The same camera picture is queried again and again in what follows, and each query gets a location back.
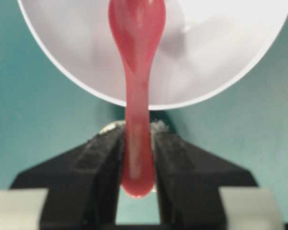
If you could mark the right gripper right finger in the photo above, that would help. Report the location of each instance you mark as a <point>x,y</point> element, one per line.
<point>188,179</point>

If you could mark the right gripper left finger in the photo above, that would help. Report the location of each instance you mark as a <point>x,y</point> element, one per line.
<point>82,183</point>

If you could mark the pink plastic spoon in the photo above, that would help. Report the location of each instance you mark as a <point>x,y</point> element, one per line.
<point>137,27</point>

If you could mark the white bowl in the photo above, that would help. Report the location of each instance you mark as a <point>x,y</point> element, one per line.
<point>207,46</point>

